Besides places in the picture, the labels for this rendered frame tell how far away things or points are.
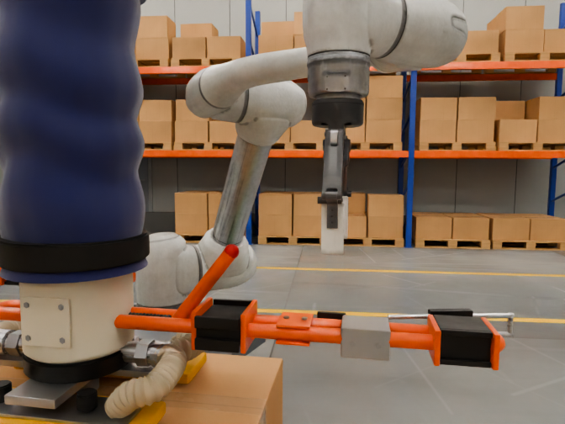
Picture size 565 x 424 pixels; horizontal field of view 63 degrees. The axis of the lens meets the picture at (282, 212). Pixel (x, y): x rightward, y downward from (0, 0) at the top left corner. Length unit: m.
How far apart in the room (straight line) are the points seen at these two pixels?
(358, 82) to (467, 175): 8.86
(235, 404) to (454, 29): 0.68
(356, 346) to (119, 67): 0.53
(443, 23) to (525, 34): 7.90
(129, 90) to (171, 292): 0.85
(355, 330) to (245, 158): 0.72
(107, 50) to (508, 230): 7.97
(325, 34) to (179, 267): 0.98
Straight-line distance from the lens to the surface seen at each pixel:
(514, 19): 8.66
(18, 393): 0.80
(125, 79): 0.75
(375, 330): 0.68
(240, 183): 1.33
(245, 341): 0.70
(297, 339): 0.70
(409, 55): 0.76
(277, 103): 1.20
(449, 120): 8.10
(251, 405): 0.80
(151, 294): 1.48
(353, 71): 0.66
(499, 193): 9.69
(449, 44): 0.79
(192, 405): 0.81
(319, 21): 0.67
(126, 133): 0.74
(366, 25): 0.68
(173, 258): 1.46
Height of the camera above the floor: 1.32
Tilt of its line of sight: 6 degrees down
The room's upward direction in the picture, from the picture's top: straight up
